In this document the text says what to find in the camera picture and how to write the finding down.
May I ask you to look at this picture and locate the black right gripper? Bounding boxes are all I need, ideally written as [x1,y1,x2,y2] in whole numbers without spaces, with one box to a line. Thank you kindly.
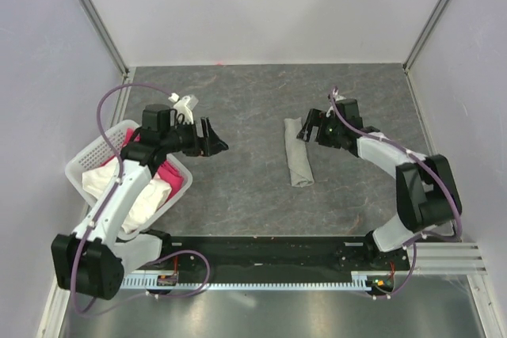
[297,108,345,149]

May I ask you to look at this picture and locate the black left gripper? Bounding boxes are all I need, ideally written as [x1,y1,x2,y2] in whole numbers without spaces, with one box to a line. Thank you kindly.
[161,117,227,158]

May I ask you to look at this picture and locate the grey-green cloth napkin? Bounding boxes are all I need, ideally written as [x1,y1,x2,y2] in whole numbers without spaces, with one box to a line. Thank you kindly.
[284,118,314,188]

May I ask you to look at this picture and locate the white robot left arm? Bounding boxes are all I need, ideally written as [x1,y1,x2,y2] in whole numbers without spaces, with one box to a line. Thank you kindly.
[51,97,228,300]

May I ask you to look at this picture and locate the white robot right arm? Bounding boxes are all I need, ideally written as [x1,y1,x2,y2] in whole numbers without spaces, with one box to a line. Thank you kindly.
[297,99,462,270]

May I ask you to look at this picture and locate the pink cloth in basket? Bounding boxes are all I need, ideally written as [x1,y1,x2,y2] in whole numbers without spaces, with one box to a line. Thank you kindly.
[121,128,184,201]

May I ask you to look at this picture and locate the white plastic laundry basket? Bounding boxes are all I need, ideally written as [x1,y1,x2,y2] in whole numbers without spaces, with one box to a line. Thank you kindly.
[65,120,193,241]

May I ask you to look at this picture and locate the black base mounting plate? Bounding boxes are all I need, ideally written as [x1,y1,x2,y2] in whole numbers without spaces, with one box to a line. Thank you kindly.
[162,236,410,274]

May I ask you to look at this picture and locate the white folded garment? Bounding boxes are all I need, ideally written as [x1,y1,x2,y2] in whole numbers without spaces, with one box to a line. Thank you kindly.
[82,158,173,233]

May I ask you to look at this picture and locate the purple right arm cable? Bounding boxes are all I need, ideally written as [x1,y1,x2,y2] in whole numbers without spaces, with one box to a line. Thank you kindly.
[327,85,464,302]

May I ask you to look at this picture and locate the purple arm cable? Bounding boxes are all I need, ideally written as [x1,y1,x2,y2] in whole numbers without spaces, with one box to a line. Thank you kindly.
[70,83,211,315]
[327,85,464,302]

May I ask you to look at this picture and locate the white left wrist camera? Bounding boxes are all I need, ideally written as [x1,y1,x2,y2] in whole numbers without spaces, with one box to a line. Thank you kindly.
[168,93,199,124]

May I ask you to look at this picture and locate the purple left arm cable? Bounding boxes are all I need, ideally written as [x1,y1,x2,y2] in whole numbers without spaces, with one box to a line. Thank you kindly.
[70,83,211,315]

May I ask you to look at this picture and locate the grey slotted cable duct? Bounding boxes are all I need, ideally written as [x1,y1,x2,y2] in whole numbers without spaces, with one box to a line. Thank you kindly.
[120,271,393,291]

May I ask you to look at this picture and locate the aluminium frame rail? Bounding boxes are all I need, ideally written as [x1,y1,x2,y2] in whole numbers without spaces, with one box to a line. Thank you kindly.
[414,242,486,275]

